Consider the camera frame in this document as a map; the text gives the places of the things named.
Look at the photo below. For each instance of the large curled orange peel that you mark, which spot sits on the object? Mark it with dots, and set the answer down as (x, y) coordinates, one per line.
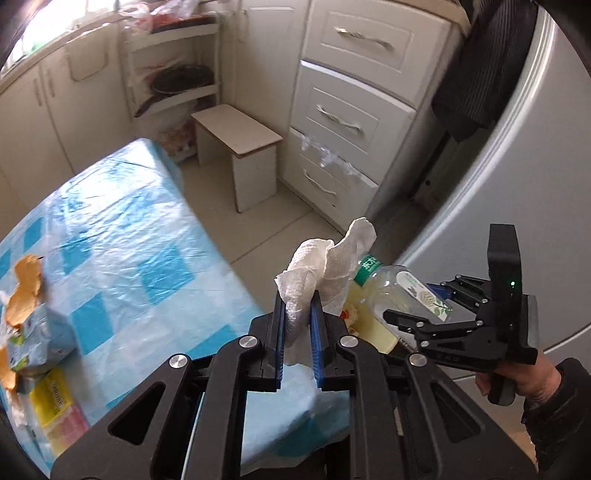
(25, 286)

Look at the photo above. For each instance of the person's right hand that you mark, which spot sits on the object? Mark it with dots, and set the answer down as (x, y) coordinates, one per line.
(535, 376)

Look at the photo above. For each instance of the person's right forearm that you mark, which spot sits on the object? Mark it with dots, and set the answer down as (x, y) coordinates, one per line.
(558, 424)

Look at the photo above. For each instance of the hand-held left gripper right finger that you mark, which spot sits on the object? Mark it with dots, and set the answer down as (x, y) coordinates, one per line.
(316, 341)

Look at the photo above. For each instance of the silver refrigerator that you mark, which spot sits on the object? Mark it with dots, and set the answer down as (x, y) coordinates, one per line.
(531, 161)

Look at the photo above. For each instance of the printed drink carton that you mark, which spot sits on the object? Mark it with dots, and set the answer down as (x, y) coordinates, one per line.
(41, 337)

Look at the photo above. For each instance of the white corner shelf rack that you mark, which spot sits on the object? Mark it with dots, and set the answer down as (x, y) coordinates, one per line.
(194, 94)

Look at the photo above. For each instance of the small wooden stool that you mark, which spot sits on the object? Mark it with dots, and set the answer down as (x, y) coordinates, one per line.
(235, 129)

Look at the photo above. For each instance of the white printed plastic bag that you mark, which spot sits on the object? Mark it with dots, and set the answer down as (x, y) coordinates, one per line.
(178, 141)

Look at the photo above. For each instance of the flat orange peel piece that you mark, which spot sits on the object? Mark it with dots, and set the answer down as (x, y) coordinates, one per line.
(7, 369)

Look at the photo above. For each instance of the dark striped cloth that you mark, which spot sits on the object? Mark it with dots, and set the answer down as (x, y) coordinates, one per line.
(485, 78)

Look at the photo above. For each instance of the white red packet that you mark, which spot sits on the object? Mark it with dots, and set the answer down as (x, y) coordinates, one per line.
(69, 431)

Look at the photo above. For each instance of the long cream cabinet run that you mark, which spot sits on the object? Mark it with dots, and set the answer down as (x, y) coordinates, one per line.
(51, 106)

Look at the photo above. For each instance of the cream two-door cabinet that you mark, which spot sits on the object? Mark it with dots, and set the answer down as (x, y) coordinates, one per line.
(268, 60)

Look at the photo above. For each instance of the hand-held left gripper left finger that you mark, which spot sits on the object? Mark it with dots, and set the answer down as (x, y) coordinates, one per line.
(279, 341)

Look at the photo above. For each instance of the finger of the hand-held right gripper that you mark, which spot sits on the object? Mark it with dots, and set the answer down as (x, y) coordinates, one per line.
(471, 295)
(452, 341)

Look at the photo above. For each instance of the clear plastic bag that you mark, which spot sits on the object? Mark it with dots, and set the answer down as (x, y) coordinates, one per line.
(180, 9)

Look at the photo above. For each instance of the white paper tissue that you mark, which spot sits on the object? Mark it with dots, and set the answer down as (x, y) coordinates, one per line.
(323, 258)

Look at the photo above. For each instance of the clear plastic bottle green cap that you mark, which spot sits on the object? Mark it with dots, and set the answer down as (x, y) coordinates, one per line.
(397, 286)

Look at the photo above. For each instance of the black pan with glass lid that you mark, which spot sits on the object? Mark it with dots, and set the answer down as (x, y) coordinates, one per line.
(180, 78)

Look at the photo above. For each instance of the yellow packet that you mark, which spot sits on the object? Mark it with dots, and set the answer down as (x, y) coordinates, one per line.
(51, 397)

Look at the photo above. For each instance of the red white plastic bag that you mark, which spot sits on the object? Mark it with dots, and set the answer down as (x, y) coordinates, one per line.
(138, 21)

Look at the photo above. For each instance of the blue white checked plastic tablecloth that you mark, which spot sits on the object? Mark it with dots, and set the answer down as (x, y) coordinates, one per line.
(138, 240)

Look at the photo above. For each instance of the cream drawer cabinet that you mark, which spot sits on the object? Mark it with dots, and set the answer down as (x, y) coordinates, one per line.
(364, 37)

